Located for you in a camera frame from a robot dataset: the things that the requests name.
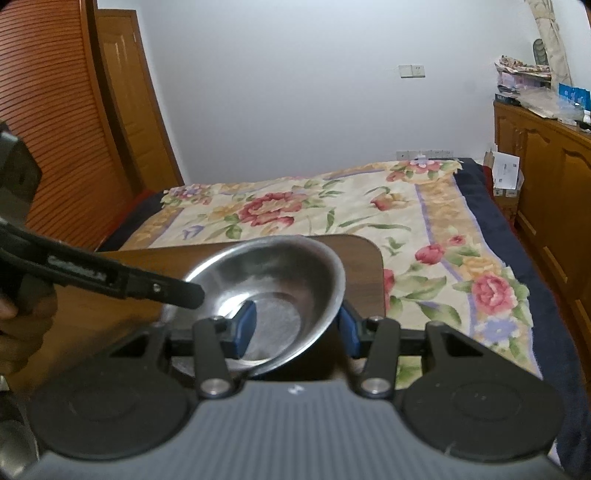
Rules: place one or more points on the wooden cabinet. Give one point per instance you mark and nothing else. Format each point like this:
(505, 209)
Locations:
(549, 184)

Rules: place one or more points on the stack of papers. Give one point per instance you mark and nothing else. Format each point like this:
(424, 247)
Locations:
(519, 76)

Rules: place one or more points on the slatted wooden wardrobe door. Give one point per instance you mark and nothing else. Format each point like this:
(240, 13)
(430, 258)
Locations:
(51, 115)

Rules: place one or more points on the blue box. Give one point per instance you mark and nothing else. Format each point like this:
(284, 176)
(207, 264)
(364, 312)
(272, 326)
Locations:
(575, 97)

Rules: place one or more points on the wall outlet strip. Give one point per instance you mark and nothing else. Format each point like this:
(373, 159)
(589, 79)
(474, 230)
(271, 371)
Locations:
(425, 153)

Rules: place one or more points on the white cardboard box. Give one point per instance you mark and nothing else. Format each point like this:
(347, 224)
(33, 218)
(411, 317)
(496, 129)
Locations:
(505, 173)

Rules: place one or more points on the person's left hand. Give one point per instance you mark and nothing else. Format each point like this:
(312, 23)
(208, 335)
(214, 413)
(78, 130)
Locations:
(23, 341)

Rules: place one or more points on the clear plastic bag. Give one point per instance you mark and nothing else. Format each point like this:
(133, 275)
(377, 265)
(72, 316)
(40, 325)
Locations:
(545, 104)

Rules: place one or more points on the floral blanket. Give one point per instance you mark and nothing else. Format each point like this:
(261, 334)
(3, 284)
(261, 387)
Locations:
(392, 240)

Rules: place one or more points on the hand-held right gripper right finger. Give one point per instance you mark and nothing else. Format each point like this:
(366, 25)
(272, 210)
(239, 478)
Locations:
(349, 333)

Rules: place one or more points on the white wall switch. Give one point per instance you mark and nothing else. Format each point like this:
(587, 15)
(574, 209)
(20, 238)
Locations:
(412, 70)

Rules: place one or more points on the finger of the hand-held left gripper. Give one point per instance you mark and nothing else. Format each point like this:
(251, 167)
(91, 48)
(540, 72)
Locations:
(166, 291)

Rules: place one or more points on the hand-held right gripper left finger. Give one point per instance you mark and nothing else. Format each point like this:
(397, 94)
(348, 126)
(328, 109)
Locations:
(245, 330)

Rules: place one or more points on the stainless steel bowl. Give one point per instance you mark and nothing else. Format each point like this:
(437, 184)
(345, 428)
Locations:
(272, 300)

